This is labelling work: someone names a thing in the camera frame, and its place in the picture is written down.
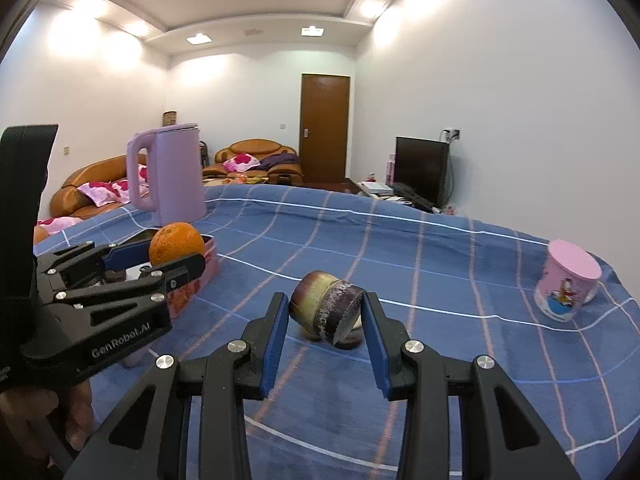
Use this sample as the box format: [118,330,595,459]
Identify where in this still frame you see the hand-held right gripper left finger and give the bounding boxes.
[65,291,291,480]

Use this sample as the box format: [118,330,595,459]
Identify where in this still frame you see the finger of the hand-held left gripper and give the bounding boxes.
[34,241,153,291]
[42,252,207,322]

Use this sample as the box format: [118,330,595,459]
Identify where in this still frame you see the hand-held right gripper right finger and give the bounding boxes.
[360,292,581,480]

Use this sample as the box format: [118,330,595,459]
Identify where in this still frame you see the pink rectangular tin box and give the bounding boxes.
[107,229,220,368]

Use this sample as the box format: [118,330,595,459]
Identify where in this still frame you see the large rough-skinned orange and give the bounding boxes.
[149,222,206,267]

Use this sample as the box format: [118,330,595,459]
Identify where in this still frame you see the sugarcane piece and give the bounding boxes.
[289,270,366,346]

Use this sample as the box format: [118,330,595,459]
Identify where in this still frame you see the person's left hand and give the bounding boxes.
[62,379,96,453]

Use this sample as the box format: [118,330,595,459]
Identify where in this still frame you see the long brown leather sofa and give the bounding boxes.
[50,155,151,221]

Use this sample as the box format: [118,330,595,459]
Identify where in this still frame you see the light purple electric kettle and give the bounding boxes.
[126,122,208,228]

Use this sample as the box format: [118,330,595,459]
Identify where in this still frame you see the blue plaid tablecloth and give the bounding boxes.
[32,183,628,480]

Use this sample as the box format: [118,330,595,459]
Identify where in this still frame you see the small brown leather sofa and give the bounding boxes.
[215,139,303,183]

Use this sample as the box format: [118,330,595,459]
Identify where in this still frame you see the purple cloth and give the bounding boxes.
[259,154,301,173]

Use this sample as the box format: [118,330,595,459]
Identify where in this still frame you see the low television stand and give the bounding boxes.
[357,180,443,214]

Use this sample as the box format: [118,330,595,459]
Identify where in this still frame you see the black television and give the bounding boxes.
[394,136,449,209]

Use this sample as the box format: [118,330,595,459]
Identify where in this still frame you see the brown wooden door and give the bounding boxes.
[300,73,350,184]

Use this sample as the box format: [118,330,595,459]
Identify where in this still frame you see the pink cartoon mug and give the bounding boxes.
[533,239,602,322]

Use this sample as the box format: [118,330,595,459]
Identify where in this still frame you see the thin grey cable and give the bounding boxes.
[446,140,457,207]

